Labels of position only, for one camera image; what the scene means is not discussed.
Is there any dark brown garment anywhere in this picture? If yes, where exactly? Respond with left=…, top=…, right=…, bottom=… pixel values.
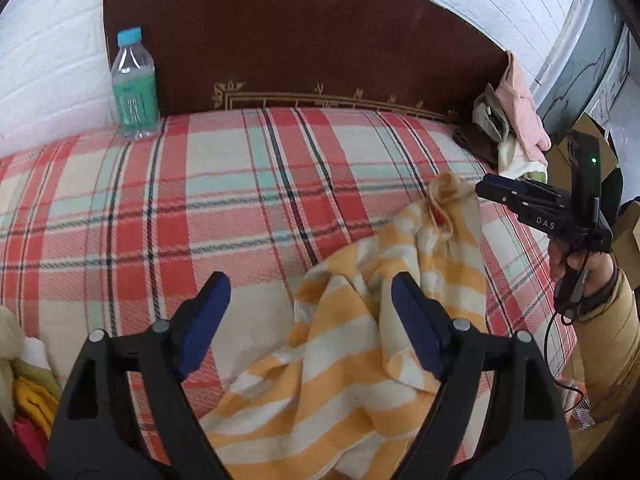
left=452, top=124, right=498, bottom=171

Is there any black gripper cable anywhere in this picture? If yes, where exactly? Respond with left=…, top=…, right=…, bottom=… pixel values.
left=541, top=266, right=591, bottom=418

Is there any red plaid bed blanket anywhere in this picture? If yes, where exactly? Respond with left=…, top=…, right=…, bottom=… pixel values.
left=1, top=108, right=485, bottom=422

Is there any pink garment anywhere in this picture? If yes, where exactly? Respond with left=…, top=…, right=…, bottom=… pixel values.
left=496, top=51, right=552, bottom=165

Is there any cream white garment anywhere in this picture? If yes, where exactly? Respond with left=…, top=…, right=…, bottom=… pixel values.
left=498, top=132, right=548, bottom=183

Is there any orange white striped shirt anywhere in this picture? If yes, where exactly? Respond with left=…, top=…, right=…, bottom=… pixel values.
left=202, top=172, right=486, bottom=479

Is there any right forearm tan sleeve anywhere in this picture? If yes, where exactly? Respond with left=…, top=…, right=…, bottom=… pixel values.
left=574, top=270, right=639, bottom=424

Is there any yellow garment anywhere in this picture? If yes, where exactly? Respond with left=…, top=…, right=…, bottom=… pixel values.
left=13, top=377, right=58, bottom=439

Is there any green label water bottle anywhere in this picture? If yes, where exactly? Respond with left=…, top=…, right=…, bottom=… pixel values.
left=111, top=27, right=160, bottom=141

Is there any right hand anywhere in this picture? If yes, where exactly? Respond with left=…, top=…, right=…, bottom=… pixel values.
left=548, top=238, right=615, bottom=297

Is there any red garment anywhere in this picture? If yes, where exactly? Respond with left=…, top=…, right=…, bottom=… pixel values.
left=13, top=415, right=48, bottom=469

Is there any dark brown headboard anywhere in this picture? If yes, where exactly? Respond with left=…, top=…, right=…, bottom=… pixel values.
left=103, top=0, right=508, bottom=122

